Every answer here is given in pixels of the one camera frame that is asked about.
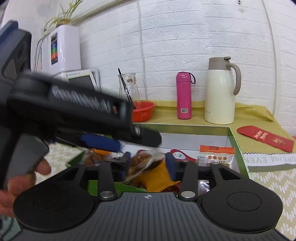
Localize left human hand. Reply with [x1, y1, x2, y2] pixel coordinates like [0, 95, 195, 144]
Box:
[0, 159, 51, 217]

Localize orange peanut snack bag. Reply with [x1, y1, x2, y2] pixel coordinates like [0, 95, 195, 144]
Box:
[83, 149, 114, 166]

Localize yellow tablecloth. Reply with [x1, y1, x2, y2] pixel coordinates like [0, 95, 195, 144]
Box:
[147, 100, 293, 154]

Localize orange white snack packet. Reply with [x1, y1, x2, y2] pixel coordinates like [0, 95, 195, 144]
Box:
[198, 145, 235, 168]

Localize white water purifier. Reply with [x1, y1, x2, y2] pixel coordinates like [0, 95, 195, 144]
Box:
[41, 25, 81, 76]

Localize potted plant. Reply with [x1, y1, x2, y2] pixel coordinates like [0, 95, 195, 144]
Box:
[43, 0, 83, 36]

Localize chevron patterned table mat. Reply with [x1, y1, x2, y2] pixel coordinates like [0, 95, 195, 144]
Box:
[37, 144, 295, 240]

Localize green cardboard box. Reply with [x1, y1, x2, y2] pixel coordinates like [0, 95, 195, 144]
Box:
[70, 123, 248, 192]

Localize white water dispenser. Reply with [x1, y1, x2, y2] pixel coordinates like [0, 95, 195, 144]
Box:
[54, 69, 100, 91]

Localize red nut mix packet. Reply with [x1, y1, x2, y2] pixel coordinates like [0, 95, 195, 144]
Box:
[170, 149, 196, 162]

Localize pink thermos bottle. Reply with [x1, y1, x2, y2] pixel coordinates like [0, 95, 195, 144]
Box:
[176, 72, 196, 120]

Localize brown wrapped snack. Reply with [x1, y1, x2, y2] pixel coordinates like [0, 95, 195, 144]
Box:
[125, 149, 165, 182]

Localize black straw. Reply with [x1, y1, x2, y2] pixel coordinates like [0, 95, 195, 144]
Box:
[117, 68, 137, 110]

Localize white thermos jug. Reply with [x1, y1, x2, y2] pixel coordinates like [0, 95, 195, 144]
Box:
[204, 56, 242, 125]

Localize red plastic basket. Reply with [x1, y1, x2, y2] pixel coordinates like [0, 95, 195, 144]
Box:
[132, 101, 156, 123]

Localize glass carafe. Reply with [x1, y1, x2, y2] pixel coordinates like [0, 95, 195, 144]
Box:
[118, 72, 142, 110]

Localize red envelope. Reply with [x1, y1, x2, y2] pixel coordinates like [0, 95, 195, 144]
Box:
[237, 126, 294, 153]

